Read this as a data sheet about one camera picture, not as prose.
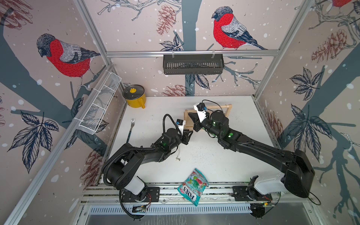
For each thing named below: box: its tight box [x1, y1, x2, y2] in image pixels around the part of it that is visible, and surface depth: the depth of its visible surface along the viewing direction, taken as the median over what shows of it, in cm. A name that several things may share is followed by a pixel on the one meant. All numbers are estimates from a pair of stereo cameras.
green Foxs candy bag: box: [177, 167, 209, 207], surface depth 75 cm
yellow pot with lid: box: [122, 84, 147, 109], surface depth 110 cm
